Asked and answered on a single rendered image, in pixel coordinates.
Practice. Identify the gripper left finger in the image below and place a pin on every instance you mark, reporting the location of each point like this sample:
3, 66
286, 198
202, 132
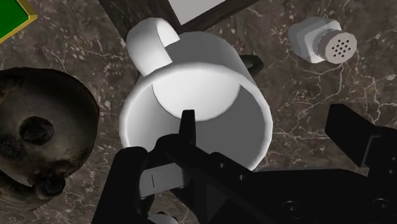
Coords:
186, 149

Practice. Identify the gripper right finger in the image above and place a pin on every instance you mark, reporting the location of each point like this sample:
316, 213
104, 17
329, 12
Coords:
353, 133

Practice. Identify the white mug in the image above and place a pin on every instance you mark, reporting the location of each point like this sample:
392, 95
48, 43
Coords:
198, 90

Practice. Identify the white salt shaker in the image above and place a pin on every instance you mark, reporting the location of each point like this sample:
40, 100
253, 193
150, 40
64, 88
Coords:
310, 37

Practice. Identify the small black looped object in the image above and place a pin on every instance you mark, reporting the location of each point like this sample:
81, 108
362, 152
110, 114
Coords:
258, 63

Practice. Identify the brown skull figure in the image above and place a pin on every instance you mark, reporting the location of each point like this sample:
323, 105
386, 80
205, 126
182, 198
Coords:
59, 102

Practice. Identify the green board with gold edge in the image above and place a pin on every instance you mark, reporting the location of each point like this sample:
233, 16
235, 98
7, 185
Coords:
11, 15

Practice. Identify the dark wooden frame white panel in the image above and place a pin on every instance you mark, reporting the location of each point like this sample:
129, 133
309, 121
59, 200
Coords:
145, 9

